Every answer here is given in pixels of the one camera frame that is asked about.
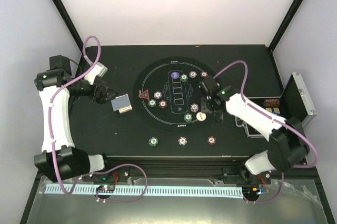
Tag brown orange chip stack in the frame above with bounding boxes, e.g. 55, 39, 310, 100
207, 136, 216, 145

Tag circuit board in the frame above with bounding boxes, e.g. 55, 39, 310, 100
248, 187, 269, 195
96, 185, 115, 193

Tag black aluminium rail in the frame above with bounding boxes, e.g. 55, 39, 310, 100
105, 156, 244, 178

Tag round black poker mat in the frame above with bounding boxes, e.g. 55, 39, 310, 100
133, 57, 215, 134

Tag brown chip row in case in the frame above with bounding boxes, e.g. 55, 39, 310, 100
263, 99, 280, 107

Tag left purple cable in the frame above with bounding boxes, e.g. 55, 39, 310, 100
49, 35, 147, 204

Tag purple round button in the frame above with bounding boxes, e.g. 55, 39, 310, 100
170, 72, 180, 79

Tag boxed card deck in case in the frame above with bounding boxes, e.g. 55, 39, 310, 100
265, 107, 281, 115

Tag left circuit board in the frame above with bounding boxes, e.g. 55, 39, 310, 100
96, 185, 115, 193

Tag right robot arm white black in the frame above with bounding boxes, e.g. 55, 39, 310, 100
199, 76, 310, 184

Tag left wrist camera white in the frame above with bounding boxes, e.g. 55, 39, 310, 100
84, 63, 108, 85

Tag green chip stack source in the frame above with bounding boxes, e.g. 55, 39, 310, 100
148, 137, 158, 147

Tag red triangular button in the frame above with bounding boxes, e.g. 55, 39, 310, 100
138, 89, 150, 100

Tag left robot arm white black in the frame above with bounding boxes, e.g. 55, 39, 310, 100
34, 55, 117, 182

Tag light blue slotted strip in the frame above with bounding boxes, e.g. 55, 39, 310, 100
45, 184, 243, 198

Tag right circuit board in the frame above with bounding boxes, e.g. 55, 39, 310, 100
248, 187, 269, 195

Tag brown chips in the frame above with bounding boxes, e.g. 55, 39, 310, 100
158, 100, 167, 108
201, 72, 208, 78

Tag white dealer button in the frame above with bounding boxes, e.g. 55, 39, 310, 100
196, 112, 206, 121

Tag green chips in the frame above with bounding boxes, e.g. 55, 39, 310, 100
180, 74, 189, 83
184, 113, 193, 123
148, 99, 156, 107

